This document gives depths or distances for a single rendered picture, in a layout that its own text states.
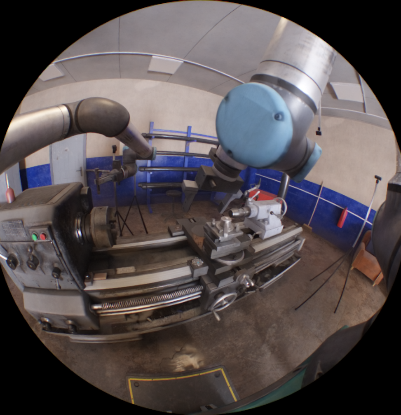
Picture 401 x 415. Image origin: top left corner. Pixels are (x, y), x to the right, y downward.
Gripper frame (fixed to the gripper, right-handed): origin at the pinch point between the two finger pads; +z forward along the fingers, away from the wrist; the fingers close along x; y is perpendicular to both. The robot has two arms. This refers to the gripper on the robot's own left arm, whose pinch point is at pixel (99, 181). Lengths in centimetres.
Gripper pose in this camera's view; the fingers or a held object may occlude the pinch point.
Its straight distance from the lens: 84.7
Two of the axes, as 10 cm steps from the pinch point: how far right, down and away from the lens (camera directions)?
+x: -9.8, -1.8, 1.2
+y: -1.1, 9.0, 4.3
